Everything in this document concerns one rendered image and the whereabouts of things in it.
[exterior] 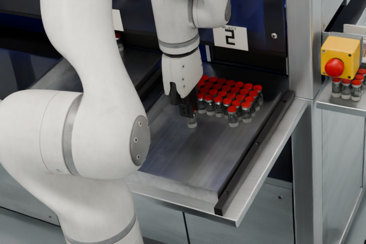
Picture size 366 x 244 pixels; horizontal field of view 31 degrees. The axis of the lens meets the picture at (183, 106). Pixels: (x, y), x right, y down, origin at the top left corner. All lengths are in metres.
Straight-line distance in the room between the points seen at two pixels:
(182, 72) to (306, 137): 0.40
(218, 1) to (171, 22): 0.11
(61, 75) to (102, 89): 0.88
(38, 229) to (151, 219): 0.64
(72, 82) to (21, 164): 0.78
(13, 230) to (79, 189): 1.66
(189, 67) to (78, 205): 0.48
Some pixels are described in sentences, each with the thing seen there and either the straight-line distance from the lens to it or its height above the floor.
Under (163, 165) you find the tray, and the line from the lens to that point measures 1.38.
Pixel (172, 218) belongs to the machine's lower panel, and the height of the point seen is 0.32.
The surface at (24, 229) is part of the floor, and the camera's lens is 2.64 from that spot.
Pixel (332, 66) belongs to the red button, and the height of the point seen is 1.01.
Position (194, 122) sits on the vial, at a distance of 1.45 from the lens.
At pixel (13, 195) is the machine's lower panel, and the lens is 2.51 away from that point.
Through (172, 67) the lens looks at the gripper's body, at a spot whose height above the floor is 1.07.
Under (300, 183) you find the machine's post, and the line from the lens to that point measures 1.70.
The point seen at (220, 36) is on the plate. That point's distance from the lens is 1.51.
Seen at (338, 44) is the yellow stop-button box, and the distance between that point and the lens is 1.43.
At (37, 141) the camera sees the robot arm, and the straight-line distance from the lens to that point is 0.91.
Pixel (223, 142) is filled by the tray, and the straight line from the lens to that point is 1.42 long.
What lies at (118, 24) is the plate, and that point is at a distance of 1.65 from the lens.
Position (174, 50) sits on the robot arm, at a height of 1.11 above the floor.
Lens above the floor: 1.79
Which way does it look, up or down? 36 degrees down
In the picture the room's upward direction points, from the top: 9 degrees counter-clockwise
